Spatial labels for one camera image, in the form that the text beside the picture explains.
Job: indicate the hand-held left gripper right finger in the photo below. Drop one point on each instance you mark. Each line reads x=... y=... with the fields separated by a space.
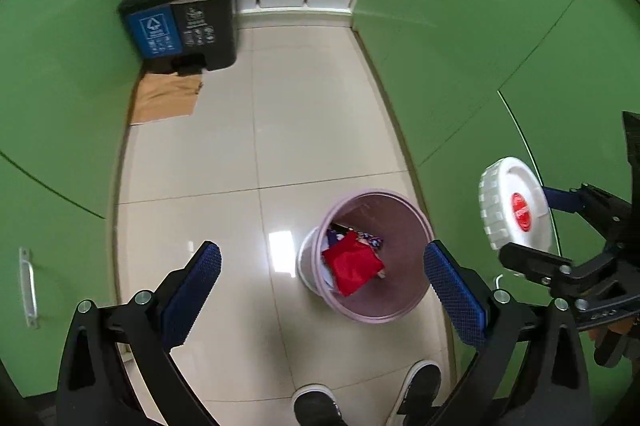
x=455 y=296

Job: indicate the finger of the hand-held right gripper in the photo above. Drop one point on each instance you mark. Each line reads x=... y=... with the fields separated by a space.
x=560 y=200
x=535 y=263

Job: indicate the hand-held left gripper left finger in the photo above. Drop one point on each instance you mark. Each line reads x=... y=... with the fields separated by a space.
x=192 y=291

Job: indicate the white lid with red label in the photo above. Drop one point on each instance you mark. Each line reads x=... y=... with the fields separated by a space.
x=505 y=201

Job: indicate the pink wastebasket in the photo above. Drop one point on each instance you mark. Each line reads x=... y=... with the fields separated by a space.
x=400 y=226

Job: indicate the black pouch with colourful print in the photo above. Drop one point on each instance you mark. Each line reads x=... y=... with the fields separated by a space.
x=372 y=240

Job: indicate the red wrapper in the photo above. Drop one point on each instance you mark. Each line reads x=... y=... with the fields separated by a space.
x=352 y=263

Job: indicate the purple and white cloth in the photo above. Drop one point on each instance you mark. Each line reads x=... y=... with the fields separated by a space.
x=334 y=237

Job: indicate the black and blue trash bin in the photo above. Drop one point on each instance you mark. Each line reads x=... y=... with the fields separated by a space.
x=200 y=30

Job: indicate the person's right hand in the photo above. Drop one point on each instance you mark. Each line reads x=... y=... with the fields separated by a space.
x=612 y=348

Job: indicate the person's right black shoe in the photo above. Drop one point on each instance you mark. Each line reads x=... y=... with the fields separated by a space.
x=417 y=386

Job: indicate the person's black shoe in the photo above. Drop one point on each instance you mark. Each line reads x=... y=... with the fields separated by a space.
x=315 y=406
x=417 y=386

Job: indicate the person's left black shoe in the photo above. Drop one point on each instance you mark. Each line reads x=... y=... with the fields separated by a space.
x=315 y=406

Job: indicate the green cabinet under counter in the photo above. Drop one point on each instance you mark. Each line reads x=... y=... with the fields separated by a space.
x=475 y=30

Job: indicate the brown cardboard sheet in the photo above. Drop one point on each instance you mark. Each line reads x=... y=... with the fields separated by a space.
x=165 y=98

